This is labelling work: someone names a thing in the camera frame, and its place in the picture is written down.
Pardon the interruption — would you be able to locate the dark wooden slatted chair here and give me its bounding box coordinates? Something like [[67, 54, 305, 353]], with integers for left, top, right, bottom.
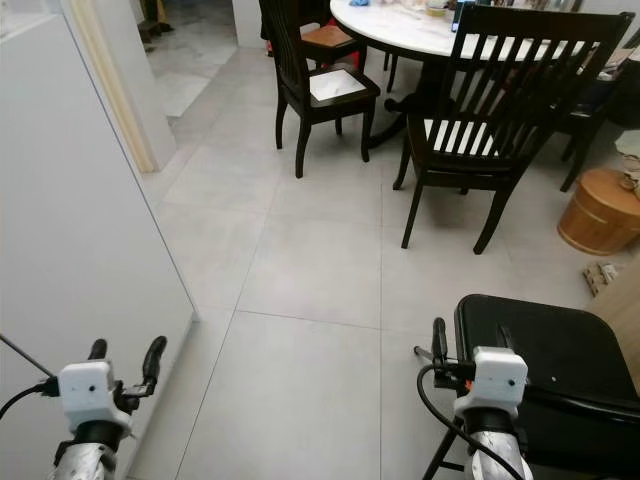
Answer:
[[393, 5, 636, 254]]

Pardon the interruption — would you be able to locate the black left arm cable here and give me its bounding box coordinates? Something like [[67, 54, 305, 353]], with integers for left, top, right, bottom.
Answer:
[[0, 378, 61, 419]]

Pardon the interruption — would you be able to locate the dark wooden chair brown seat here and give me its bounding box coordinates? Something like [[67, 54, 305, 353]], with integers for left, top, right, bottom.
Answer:
[[300, 22, 361, 73]]

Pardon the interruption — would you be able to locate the black folding chair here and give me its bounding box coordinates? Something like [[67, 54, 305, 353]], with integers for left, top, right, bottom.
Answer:
[[413, 293, 640, 480]]

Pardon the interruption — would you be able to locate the dark wooden chair white seat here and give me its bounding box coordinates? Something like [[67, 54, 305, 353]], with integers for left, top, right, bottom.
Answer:
[[257, 0, 382, 179]]

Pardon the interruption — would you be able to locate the small wooden slatted piece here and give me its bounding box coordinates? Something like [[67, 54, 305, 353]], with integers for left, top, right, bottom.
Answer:
[[582, 260, 623, 298]]

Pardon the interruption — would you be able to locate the round wooden bucket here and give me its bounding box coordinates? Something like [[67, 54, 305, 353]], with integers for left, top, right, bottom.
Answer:
[[557, 167, 640, 257]]

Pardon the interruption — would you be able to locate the phone with blue screen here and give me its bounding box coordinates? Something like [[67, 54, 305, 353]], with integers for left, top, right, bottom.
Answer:
[[452, 0, 473, 31]]

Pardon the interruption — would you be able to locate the round white dining table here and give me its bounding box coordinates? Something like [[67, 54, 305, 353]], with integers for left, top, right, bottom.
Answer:
[[330, 0, 636, 151]]

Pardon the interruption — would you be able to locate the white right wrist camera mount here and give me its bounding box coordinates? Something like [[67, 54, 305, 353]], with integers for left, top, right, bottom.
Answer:
[[453, 346, 529, 416]]

